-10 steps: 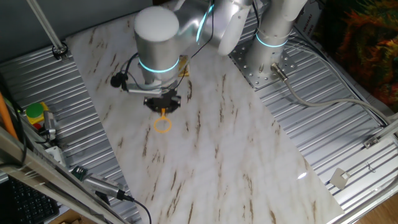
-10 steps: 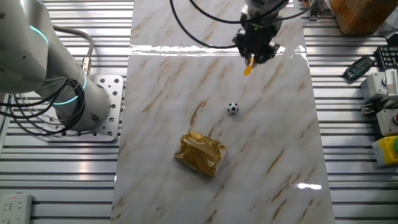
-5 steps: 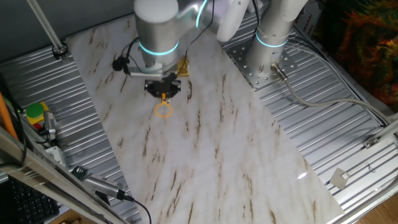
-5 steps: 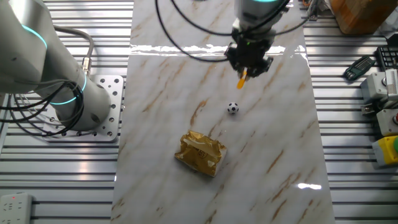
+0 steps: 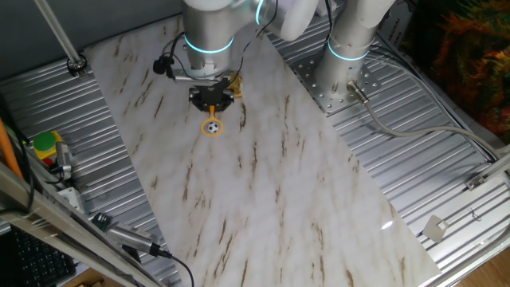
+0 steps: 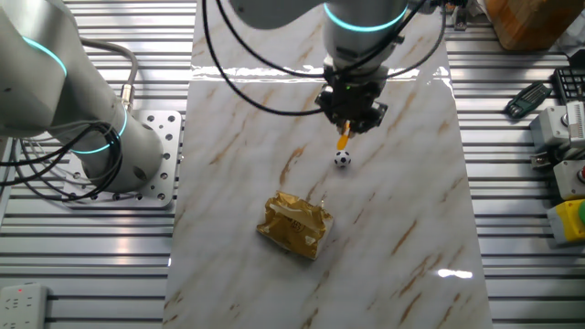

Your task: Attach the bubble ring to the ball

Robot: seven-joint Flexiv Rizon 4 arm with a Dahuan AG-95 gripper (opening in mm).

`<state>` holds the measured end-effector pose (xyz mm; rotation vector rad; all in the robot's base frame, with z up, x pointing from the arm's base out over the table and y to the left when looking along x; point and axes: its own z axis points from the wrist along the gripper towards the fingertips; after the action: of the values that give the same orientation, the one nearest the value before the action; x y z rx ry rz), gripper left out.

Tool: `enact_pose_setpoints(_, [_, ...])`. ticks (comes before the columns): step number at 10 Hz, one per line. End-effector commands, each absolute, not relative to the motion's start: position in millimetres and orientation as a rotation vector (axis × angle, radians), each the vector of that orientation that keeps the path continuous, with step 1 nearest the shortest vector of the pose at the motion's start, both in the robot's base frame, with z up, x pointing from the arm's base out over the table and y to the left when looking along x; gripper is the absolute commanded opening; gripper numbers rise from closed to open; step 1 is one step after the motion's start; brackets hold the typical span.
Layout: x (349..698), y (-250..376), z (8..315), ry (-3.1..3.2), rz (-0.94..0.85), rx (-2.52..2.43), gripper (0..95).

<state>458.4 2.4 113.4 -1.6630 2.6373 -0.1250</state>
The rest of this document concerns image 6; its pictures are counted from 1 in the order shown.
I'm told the white power strip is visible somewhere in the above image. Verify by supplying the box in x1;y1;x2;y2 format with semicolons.
0;282;49;329

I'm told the black keyboard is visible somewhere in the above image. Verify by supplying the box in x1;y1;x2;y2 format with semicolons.
551;67;585;104

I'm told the small metal clamp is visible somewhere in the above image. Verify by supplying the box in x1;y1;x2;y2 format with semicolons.
450;3;477;32

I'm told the yellow emergency stop box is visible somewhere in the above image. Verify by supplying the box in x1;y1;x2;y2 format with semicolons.
546;198;585;249

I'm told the thick grey robot cable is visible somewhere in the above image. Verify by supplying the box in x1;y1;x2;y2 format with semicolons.
80;37;139;113

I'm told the marble pattern table sheet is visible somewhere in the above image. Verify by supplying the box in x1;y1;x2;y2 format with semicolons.
162;0;495;329

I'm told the gold foil snack packet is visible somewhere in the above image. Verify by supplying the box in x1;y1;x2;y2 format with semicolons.
255;190;335;260

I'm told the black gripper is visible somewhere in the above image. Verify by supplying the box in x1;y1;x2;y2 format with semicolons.
314;66;389;135

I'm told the grey control box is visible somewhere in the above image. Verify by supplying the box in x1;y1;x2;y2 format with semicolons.
528;105;572;148

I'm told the black cable bundle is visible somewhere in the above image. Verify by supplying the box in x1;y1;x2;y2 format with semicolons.
0;119;125;202

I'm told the grey box with red button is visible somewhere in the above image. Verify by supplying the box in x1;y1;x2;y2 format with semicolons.
552;159;585;201

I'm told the small silver metal device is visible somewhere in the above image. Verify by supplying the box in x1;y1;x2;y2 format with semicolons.
529;150;555;173

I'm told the yellow bubble ring wand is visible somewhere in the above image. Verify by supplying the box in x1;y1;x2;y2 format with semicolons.
335;119;352;151

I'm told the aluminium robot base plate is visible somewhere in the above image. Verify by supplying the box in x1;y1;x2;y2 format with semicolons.
61;109;184;210

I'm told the silver ribbed camera device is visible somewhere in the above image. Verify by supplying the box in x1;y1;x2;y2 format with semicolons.
565;101;585;148

